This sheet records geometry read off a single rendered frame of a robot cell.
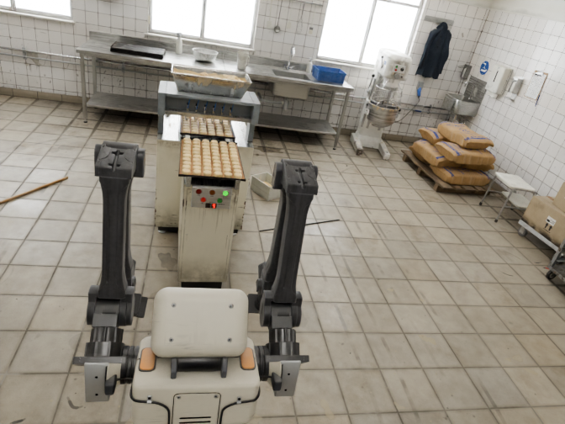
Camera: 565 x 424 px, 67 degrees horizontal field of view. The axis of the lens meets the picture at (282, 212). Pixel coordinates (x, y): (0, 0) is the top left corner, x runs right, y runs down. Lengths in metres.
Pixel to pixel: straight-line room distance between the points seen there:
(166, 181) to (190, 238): 0.71
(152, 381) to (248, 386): 0.21
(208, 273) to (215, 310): 2.03
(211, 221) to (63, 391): 1.21
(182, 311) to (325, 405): 1.75
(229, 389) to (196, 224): 1.85
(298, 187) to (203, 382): 0.48
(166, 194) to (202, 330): 2.53
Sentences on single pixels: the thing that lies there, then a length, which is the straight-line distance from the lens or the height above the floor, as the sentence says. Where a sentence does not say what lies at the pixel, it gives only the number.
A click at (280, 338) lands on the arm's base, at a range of 1.12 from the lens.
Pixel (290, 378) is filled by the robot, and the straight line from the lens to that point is 1.12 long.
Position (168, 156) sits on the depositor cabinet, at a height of 0.71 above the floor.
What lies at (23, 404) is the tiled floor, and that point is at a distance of 2.60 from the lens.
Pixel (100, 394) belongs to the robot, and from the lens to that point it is 1.12.
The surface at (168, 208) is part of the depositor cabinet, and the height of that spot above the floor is 0.26.
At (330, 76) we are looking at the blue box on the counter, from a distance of 5.97.
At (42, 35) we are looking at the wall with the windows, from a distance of 6.56.
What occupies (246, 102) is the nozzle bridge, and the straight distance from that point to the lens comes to 3.18.
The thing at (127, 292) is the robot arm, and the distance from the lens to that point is 1.11.
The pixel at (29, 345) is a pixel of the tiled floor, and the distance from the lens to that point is 2.85.
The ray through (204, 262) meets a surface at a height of 0.25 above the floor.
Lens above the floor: 2.03
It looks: 29 degrees down
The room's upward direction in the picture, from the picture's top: 11 degrees clockwise
